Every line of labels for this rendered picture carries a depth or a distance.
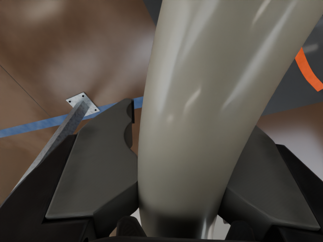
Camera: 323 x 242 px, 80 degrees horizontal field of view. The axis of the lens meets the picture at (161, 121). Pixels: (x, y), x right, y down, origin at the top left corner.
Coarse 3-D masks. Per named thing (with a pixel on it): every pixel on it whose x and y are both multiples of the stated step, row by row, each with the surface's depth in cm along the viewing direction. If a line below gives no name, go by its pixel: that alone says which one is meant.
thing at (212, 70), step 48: (192, 0) 3; (240, 0) 3; (288, 0) 3; (192, 48) 3; (240, 48) 3; (288, 48) 3; (144, 96) 5; (192, 96) 4; (240, 96) 4; (144, 144) 5; (192, 144) 4; (240, 144) 4; (144, 192) 6; (192, 192) 5
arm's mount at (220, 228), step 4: (216, 220) 58; (220, 220) 58; (216, 224) 57; (220, 224) 57; (224, 224) 57; (228, 224) 56; (216, 228) 56; (220, 228) 56; (224, 228) 56; (228, 228) 56; (216, 232) 56; (220, 232) 55; (224, 232) 55; (216, 236) 55; (220, 236) 55; (224, 236) 54
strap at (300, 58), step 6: (300, 54) 106; (300, 60) 109; (306, 60) 108; (300, 66) 111; (306, 66) 110; (306, 72) 113; (312, 72) 112; (306, 78) 115; (312, 78) 115; (312, 84) 117; (318, 84) 117; (318, 90) 119
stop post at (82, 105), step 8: (80, 96) 152; (72, 104) 159; (80, 104) 151; (88, 104) 156; (72, 112) 146; (80, 112) 149; (88, 112) 163; (64, 120) 142; (72, 120) 140; (80, 120) 147; (64, 128) 133; (72, 128) 139; (56, 136) 128; (64, 136) 131; (48, 144) 125; (56, 144) 125; (40, 152) 122; (48, 152) 118; (40, 160) 113; (32, 168) 111; (24, 176) 109
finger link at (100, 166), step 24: (96, 120) 9; (120, 120) 10; (96, 144) 8; (120, 144) 8; (72, 168) 7; (96, 168) 7; (120, 168) 7; (72, 192) 6; (96, 192) 6; (120, 192) 6; (48, 216) 5; (72, 216) 5; (96, 216) 6; (120, 216) 7
